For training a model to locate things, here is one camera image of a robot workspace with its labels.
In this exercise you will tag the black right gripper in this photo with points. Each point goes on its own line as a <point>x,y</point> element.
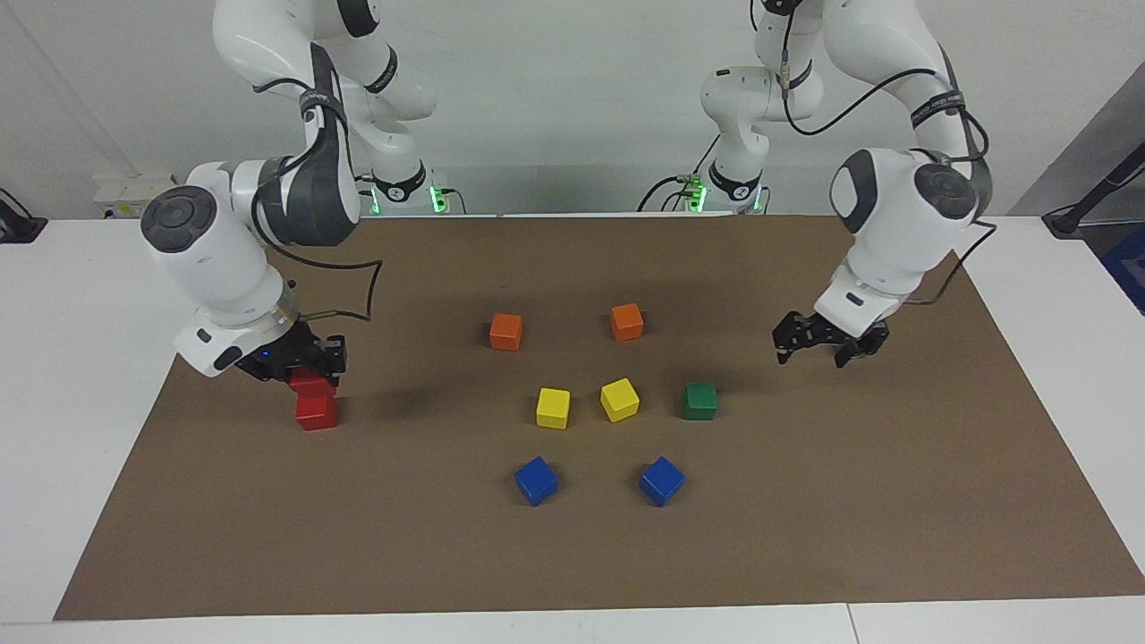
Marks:
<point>277,349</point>

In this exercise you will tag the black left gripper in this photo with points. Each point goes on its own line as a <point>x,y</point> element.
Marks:
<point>836,329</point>

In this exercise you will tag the red wooden cube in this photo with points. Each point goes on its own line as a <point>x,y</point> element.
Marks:
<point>307,385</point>
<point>316,414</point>

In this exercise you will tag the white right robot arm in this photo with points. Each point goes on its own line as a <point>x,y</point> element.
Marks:
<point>224,259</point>

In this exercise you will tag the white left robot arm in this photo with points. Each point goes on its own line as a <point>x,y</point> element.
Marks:
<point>894,224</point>

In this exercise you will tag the brown table mat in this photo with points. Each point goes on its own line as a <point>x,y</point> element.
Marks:
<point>805,501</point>

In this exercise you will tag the orange wooden cube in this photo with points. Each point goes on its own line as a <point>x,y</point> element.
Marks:
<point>626,322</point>
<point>505,332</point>

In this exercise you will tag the blue wooden cube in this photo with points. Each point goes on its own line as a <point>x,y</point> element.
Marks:
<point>536,480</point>
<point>662,480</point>

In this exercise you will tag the yellow wooden cube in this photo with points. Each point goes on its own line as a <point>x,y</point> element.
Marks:
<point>553,408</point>
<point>619,399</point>

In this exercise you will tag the white power strip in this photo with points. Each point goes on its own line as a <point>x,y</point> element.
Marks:
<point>125,199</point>

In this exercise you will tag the black stand with pole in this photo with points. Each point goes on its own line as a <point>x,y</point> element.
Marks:
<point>1073,215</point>

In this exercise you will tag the blue crate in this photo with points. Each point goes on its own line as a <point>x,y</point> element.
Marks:
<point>1129,268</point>

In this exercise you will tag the black floor mount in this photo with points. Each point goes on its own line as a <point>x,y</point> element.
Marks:
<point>16,225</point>

